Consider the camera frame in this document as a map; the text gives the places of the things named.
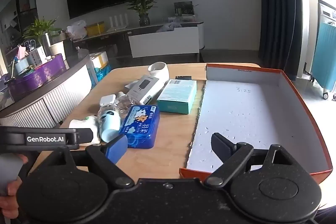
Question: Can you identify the large white power adapter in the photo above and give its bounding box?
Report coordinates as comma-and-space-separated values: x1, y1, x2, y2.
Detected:
69, 116, 101, 145

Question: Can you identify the small clear bottle white cap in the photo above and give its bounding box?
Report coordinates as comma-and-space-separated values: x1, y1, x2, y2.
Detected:
115, 91, 134, 113

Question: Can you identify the white foam sheet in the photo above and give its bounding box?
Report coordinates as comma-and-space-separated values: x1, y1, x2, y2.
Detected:
187, 80, 319, 172

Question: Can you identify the orange cardboard box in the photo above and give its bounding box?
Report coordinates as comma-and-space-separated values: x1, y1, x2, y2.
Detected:
179, 64, 333, 184

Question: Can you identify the green potted plant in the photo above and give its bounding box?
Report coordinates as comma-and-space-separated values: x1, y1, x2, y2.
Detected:
22, 17, 62, 57

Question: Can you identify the white tape roll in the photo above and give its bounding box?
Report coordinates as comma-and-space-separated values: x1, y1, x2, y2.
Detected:
14, 59, 30, 74

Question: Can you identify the clear plastic box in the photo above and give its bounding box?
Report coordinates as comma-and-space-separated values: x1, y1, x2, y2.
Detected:
168, 16, 197, 23

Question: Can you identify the dark glass cabinet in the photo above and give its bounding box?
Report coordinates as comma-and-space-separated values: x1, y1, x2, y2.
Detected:
0, 0, 37, 38

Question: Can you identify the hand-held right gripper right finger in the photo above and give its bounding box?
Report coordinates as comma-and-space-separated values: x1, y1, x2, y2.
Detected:
204, 133, 305, 187

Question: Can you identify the dark curtain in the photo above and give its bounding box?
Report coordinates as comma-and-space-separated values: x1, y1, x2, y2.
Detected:
257, 0, 302, 81

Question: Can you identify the teal suitcase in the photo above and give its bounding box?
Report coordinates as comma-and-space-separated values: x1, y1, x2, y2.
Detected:
310, 22, 336, 100

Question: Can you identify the white pot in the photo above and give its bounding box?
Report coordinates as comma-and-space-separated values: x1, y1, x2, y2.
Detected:
49, 40, 66, 60

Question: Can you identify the dark picture box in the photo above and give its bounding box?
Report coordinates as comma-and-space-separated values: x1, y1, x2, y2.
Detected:
174, 1, 195, 17

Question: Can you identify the person's left hand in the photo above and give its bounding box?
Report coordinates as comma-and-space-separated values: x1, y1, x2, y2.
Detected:
0, 154, 29, 219

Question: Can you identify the pale blue plastic bag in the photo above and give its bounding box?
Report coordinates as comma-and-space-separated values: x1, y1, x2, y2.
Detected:
156, 22, 182, 33

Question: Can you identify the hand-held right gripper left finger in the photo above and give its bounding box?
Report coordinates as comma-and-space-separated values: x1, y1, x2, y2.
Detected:
31, 134, 135, 189

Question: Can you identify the bamboo plant in glass vase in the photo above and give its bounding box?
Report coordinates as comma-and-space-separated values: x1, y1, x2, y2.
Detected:
127, 0, 158, 27

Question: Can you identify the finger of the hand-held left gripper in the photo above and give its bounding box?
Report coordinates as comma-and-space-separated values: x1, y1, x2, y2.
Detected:
69, 128, 94, 147

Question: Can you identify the teal box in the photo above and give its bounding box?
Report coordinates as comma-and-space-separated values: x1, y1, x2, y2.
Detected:
157, 79, 197, 115

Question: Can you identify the purple round tin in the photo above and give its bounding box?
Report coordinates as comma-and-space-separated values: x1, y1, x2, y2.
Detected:
5, 53, 67, 102

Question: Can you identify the white television cabinet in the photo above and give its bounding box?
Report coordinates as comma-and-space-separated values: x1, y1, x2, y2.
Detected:
71, 20, 205, 62

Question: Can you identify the curved ribbed side table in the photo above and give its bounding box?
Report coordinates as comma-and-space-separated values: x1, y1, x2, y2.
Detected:
0, 49, 92, 127

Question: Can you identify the clear labelled plastic bottle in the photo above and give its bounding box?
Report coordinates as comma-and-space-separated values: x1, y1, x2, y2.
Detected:
98, 105, 122, 143

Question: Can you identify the blue cartoon-print box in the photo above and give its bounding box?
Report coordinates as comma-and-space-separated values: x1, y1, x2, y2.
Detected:
119, 105, 160, 149

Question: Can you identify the yellow white tissue package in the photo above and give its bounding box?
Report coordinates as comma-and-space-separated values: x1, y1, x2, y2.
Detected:
89, 51, 109, 70

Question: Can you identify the steel bottle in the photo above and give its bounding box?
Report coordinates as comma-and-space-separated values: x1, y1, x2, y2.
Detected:
43, 33, 52, 57

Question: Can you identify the white carton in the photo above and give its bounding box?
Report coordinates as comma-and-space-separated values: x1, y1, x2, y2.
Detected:
29, 46, 47, 67

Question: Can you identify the white router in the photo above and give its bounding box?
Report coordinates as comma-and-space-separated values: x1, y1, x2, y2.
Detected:
109, 14, 127, 29

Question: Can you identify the washing machine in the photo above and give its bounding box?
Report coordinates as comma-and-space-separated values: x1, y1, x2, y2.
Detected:
316, 2, 336, 28

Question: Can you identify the white plug-in vaporizer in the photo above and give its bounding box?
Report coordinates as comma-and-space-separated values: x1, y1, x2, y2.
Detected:
147, 62, 170, 84

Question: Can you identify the small white charger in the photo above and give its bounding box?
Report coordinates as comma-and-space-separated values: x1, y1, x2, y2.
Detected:
100, 94, 116, 106

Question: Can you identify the grey charger-print box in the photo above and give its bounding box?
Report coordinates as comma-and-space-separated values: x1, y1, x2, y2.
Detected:
125, 74, 164, 106

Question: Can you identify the yellow box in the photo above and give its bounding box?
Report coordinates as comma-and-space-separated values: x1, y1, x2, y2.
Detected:
86, 22, 105, 36

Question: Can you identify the white plastic bag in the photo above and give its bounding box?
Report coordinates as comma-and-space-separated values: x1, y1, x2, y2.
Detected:
66, 20, 87, 39

